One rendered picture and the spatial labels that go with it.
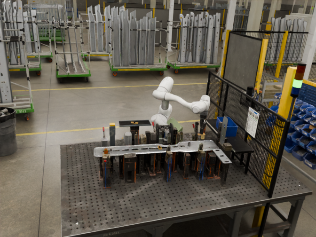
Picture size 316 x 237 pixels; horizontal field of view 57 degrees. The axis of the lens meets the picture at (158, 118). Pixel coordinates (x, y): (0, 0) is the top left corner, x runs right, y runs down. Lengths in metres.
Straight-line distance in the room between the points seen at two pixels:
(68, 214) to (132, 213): 0.57
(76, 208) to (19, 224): 1.20
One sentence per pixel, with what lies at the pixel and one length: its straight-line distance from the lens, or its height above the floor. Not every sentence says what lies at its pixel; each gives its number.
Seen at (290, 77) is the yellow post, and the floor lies 1.91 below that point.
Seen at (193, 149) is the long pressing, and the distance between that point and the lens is 3.24.
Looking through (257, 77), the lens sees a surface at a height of 1.37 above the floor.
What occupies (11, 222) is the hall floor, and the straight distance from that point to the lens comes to 4.01.
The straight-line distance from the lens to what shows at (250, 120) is 3.40.
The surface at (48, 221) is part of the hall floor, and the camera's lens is 3.89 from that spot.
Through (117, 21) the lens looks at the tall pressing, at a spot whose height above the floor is 1.73.
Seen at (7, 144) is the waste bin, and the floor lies 0.21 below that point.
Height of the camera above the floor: 2.53
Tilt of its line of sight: 23 degrees down
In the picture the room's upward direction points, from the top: 3 degrees clockwise
